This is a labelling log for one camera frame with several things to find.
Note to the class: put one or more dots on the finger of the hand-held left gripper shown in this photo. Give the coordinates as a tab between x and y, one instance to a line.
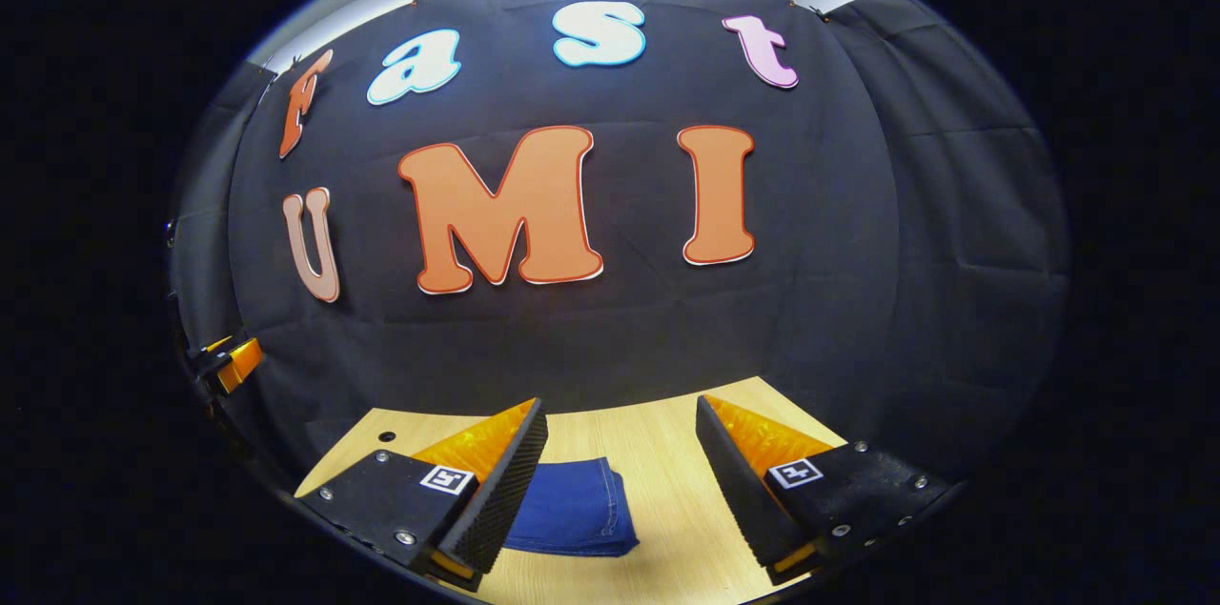
238	364

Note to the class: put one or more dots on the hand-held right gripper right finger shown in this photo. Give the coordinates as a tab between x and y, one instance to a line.
739	491

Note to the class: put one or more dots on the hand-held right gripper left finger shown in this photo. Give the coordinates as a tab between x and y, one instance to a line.
498	498

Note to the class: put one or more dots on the blue jeans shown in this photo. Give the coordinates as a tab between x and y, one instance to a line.
581	510

